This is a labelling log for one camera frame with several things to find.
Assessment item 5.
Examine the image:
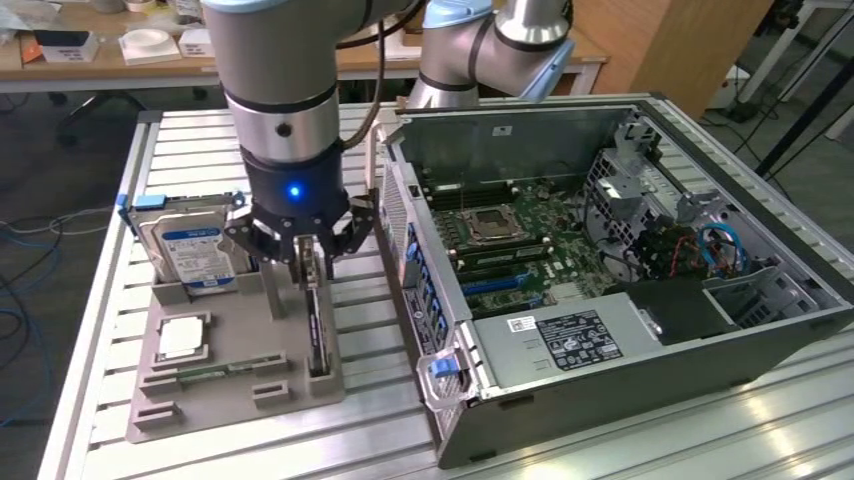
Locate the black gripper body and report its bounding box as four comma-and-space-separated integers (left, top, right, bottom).
240, 145, 352, 236

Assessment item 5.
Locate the hard disk drive blue label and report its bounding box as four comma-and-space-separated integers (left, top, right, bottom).
118, 189, 259, 276

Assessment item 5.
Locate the CPU socket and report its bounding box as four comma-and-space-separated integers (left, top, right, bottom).
466, 204, 527, 247

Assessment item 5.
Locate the grey printed parts rack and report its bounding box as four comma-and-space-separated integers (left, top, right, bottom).
126, 249, 348, 445

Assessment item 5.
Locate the silver CPU chip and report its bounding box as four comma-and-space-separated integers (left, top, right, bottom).
158, 316, 208, 360

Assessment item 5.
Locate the installed black RAM stick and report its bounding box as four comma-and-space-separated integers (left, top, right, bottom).
452, 242, 557, 264

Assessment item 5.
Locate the blue expansion slot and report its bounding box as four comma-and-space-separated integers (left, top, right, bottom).
463, 273, 537, 300

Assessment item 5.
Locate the green RAM stick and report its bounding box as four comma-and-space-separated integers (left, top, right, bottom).
178, 363, 259, 386

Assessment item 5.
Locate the blue case latch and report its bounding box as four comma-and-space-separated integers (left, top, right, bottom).
428, 357, 459, 384

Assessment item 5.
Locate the green motherboard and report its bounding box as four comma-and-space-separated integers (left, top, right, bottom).
426, 174, 626, 317

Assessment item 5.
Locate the small white labelled box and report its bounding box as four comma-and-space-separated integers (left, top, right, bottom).
176, 27, 219, 59

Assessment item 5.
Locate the black office chair base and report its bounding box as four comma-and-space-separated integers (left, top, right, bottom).
53, 91, 150, 147

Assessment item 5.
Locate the white round holder block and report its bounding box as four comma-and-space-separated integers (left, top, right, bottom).
118, 28, 184, 67

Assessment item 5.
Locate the grey power supply unit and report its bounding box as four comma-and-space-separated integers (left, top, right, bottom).
470, 292, 662, 392

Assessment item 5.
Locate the wooden desk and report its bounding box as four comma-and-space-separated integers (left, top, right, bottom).
0, 0, 610, 96

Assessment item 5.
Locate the perforated metal disk bay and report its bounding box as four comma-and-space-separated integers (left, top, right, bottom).
585, 146, 677, 242

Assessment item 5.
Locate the white box black lid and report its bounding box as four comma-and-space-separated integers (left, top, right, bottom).
36, 29, 102, 64

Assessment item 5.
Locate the black open PC case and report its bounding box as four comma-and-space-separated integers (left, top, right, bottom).
366, 92, 854, 470

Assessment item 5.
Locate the wooden cabinet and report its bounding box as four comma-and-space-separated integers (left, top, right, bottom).
597, 0, 777, 121

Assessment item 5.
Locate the black slanted stand pole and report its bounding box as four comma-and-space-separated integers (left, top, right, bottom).
755, 0, 854, 177

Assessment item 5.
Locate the beige card retention bracket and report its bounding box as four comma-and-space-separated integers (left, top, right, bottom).
364, 110, 403, 194

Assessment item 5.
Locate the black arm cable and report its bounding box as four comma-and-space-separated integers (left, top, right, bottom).
332, 0, 428, 151

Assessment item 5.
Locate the white floor cable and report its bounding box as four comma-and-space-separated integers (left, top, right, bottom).
9, 205, 114, 237

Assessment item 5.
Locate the blue floor cable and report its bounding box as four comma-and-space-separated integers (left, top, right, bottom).
0, 219, 68, 431

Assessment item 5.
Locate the red wire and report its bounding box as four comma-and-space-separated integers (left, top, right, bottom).
669, 233, 703, 277

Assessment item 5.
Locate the blue wire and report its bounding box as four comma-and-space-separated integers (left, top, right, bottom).
695, 221, 754, 277

